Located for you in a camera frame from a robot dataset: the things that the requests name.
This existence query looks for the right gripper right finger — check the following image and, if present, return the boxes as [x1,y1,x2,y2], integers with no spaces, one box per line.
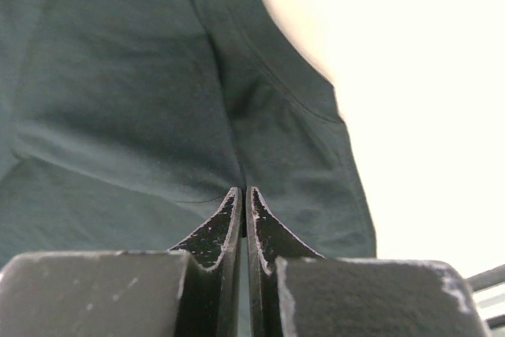
[245,186,324,336]

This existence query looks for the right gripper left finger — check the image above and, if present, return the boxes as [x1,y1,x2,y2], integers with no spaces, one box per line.
[170,187,241,336]

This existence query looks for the black t-shirt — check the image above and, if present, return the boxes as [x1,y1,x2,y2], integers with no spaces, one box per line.
[1,0,376,262]

